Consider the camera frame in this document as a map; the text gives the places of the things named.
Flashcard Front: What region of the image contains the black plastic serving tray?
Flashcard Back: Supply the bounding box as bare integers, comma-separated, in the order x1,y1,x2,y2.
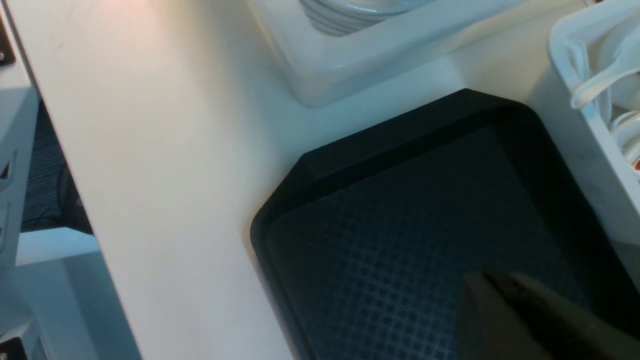
250,89,639,360

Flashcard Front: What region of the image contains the white spoon in bin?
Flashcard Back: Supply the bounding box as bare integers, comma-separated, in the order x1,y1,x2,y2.
570,32,640,110

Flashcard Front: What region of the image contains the top stacked white dish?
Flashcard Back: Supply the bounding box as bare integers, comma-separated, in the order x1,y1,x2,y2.
299,0,436,37

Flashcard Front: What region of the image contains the white spoon bin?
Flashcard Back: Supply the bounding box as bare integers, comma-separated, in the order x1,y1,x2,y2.
530,0,640,246

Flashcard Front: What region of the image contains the large white plastic tub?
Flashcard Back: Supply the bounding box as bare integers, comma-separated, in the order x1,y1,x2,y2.
247,0,591,108

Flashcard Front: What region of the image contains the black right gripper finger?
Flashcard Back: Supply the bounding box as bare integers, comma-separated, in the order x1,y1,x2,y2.
457,271,640,360

